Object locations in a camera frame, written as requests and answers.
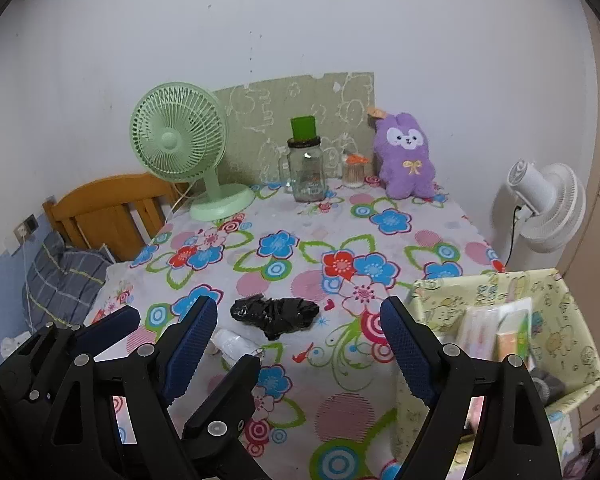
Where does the yellow patterned storage box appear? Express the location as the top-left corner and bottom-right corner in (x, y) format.
(394, 268), (600, 480)

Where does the small jar with orange lid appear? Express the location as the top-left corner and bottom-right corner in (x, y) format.
(342, 154), (369, 190)

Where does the wall power outlet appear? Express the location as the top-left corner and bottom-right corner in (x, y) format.
(12, 214), (39, 244)

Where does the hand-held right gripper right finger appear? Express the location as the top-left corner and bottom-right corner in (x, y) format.
(379, 295), (564, 480)

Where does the black plastic bag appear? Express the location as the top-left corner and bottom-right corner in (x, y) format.
(230, 296), (320, 341)

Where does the clear white plastic packet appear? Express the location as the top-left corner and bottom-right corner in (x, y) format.
(210, 328), (265, 369)

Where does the green picture book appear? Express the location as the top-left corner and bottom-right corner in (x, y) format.
(496, 307), (534, 365)

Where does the wooden chair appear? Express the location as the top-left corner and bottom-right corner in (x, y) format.
(42, 174), (191, 263)

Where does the green cup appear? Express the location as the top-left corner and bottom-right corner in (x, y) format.
(289, 116), (319, 142)

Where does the glass jar mug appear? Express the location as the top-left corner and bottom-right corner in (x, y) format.
(279, 136), (327, 204)

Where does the grey plaid pillow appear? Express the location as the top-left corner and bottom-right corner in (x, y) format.
(22, 232), (115, 331)

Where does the grey sock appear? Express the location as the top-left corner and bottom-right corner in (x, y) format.
(529, 367), (567, 402)

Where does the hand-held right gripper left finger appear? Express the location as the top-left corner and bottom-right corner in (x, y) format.
(47, 294), (219, 480)

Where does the purple plush bunny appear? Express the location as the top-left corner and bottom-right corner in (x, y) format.
(367, 106), (439, 200)

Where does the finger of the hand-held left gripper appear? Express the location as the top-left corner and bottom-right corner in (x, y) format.
(22, 304), (142, 406)
(181, 354), (264, 442)

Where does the green desk fan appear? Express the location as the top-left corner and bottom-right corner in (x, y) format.
(129, 80), (256, 222)

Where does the small white plush toy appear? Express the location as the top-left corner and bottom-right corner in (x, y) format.
(0, 332), (34, 361)

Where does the white standing fan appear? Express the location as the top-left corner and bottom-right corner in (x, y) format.
(489, 159), (587, 271)

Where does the black fan cable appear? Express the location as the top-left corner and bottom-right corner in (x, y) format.
(509, 204), (524, 262)

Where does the white fan cable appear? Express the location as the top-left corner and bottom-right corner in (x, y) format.
(172, 182), (199, 216)

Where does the green patterned board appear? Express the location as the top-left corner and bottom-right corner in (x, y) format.
(211, 72), (376, 187)

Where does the blue bed sheet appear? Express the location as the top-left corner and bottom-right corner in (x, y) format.
(0, 247), (47, 362)

